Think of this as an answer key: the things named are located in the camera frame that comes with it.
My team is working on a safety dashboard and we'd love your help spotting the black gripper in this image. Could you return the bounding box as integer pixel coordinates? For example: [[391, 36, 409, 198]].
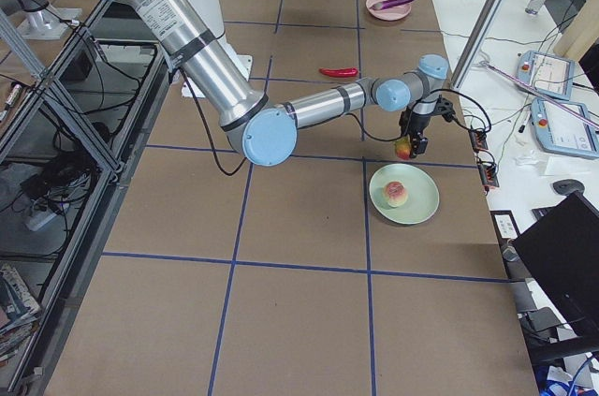
[[406, 110, 431, 156]]

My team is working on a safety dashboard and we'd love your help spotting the red yellow pomegranate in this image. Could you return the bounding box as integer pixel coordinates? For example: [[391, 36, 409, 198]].
[[394, 136, 412, 160]]

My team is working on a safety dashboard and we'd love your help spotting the yellow pink peach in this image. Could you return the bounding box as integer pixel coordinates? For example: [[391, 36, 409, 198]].
[[382, 181, 409, 208]]

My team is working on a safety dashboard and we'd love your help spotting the purple eggplant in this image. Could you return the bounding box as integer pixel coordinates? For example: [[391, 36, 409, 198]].
[[368, 0, 416, 10]]

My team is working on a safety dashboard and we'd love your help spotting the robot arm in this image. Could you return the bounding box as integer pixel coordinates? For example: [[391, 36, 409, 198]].
[[110, 0, 448, 167]]

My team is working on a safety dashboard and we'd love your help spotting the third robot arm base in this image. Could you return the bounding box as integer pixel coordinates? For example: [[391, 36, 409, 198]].
[[1, 0, 82, 40]]

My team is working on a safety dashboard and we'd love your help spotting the green plate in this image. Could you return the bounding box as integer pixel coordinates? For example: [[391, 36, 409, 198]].
[[369, 164, 440, 225]]

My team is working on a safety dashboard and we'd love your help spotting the red chili pepper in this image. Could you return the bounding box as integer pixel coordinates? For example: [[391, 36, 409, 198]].
[[318, 67, 359, 79]]

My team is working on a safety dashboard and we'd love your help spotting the pink plate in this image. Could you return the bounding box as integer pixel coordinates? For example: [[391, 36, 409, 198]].
[[365, 0, 412, 22]]

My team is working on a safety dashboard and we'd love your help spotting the near teach pendant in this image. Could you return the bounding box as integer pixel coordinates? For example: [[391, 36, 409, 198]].
[[531, 97, 598, 159]]

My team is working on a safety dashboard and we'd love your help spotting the teach pendant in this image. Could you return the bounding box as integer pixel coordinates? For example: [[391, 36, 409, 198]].
[[517, 51, 575, 101], [531, 97, 598, 159]]

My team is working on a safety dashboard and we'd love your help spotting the far teach pendant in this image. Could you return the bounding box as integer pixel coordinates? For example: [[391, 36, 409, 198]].
[[517, 51, 575, 101]]

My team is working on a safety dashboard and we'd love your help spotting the black computer mouse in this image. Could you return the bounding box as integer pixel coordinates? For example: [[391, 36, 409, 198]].
[[552, 179, 585, 196]]

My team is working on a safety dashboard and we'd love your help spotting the black monitor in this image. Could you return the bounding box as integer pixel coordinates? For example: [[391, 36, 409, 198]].
[[513, 191, 598, 335]]

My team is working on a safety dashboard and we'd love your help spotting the white power strip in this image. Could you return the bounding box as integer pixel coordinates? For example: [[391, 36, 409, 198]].
[[25, 210, 57, 232]]

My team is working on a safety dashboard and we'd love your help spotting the stack of books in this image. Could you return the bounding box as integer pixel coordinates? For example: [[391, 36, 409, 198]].
[[1, 262, 42, 361]]

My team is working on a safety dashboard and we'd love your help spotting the aluminium frame post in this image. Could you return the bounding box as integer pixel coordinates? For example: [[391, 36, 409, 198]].
[[450, 0, 504, 91]]

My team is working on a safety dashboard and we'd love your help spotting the aluminium frame rail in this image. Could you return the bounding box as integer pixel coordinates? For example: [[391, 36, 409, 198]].
[[1, 3, 167, 395]]

